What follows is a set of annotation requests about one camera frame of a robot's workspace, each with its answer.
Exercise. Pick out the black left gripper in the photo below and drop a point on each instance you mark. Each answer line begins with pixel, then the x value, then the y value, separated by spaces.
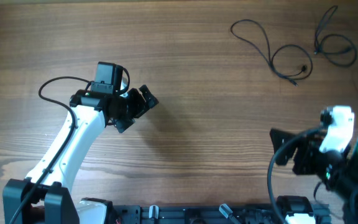
pixel 140 106

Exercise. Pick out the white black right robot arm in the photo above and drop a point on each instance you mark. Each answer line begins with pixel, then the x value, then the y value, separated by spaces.
pixel 337 172

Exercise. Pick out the black aluminium base frame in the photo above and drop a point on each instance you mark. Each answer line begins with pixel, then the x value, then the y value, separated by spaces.
pixel 261 213

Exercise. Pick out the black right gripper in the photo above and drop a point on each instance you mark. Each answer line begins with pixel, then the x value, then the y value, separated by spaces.
pixel 299 152

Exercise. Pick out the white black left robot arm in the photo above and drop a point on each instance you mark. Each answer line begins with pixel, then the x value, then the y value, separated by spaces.
pixel 44 195

